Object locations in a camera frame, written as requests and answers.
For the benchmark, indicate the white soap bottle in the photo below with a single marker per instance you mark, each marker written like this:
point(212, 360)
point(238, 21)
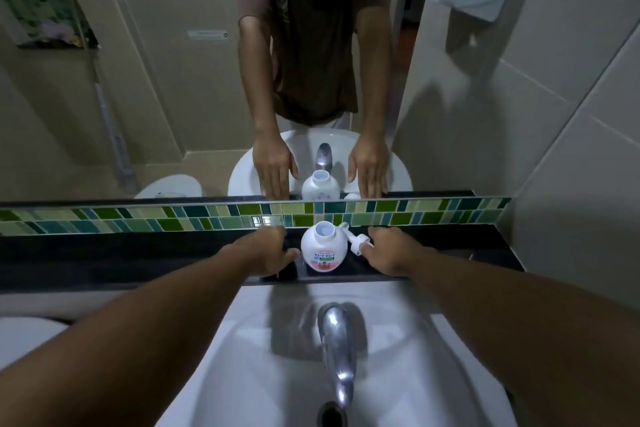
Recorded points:
point(324, 251)

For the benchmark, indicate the chrome faucet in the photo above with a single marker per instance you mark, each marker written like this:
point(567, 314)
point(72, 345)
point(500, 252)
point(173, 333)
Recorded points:
point(337, 341)

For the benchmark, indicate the person's right thumb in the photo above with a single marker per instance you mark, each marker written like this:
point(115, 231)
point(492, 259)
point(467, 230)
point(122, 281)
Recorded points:
point(370, 252)

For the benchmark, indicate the person's right forearm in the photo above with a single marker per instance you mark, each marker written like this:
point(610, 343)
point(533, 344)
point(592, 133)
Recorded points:
point(525, 341)

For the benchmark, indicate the person's left hand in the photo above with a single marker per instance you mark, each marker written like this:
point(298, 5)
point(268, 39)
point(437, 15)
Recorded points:
point(260, 251)

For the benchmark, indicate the person's right hand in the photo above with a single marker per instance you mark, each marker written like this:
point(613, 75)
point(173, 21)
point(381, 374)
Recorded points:
point(397, 254)

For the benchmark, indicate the wall mirror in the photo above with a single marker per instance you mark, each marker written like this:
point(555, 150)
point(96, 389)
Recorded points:
point(165, 66)

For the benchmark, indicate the person's left forearm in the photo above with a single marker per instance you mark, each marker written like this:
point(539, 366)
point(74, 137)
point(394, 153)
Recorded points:
point(125, 341)

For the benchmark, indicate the person's left thumb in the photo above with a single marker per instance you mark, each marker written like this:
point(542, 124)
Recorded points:
point(290, 256)

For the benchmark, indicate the white ceramic sink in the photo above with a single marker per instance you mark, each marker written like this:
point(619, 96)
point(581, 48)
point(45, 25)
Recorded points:
point(260, 381)

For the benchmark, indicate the white pump dispenser head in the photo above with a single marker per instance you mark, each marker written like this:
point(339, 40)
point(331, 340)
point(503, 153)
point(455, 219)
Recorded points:
point(356, 243)

